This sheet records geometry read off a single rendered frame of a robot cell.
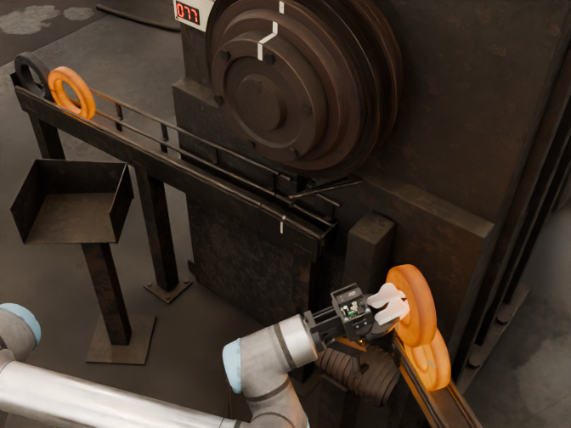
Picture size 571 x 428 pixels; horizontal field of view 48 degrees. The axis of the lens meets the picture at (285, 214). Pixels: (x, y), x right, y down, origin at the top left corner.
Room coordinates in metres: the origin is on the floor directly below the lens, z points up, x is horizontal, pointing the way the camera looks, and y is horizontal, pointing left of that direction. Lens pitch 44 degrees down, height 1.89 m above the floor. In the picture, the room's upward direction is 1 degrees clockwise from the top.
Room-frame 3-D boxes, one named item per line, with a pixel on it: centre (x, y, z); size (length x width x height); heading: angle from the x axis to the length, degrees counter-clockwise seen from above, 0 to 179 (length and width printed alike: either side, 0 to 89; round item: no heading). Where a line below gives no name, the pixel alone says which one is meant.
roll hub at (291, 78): (1.13, 0.05, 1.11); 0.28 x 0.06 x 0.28; 53
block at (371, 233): (1.08, -0.21, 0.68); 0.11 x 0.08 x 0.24; 143
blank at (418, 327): (0.76, -0.24, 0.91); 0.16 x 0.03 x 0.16; 17
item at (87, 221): (1.29, 0.58, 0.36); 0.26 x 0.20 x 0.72; 88
